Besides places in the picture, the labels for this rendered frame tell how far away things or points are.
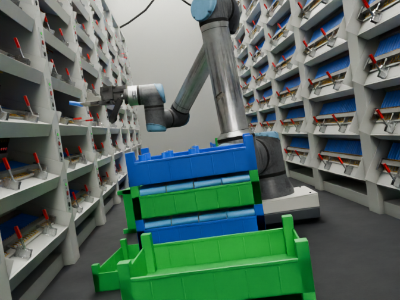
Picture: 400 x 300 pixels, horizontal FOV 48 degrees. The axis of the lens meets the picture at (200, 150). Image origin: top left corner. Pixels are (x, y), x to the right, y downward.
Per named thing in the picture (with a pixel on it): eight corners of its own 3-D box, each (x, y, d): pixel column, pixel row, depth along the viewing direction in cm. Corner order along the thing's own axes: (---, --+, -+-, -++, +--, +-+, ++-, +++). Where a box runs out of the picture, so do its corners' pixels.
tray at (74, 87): (80, 98, 233) (86, 72, 233) (47, 87, 172) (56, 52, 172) (41, 88, 232) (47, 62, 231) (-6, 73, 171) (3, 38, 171)
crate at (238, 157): (253, 161, 122) (249, 132, 122) (257, 169, 102) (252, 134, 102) (146, 176, 125) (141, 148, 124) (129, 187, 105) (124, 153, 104)
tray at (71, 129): (86, 134, 234) (90, 117, 234) (55, 136, 173) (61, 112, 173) (47, 125, 233) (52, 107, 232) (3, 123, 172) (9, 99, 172)
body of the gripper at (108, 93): (100, 88, 206) (127, 86, 207) (103, 107, 207) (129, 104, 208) (98, 87, 199) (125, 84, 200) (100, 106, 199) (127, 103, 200)
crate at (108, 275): (124, 260, 161) (121, 238, 161) (178, 254, 159) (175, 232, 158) (94, 292, 132) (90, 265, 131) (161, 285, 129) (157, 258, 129)
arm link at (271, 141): (292, 168, 191) (284, 127, 191) (271, 174, 178) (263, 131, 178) (262, 171, 201) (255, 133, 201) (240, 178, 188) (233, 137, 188)
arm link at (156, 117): (174, 130, 208) (171, 103, 207) (156, 133, 199) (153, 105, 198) (160, 131, 214) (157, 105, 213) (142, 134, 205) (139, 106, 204)
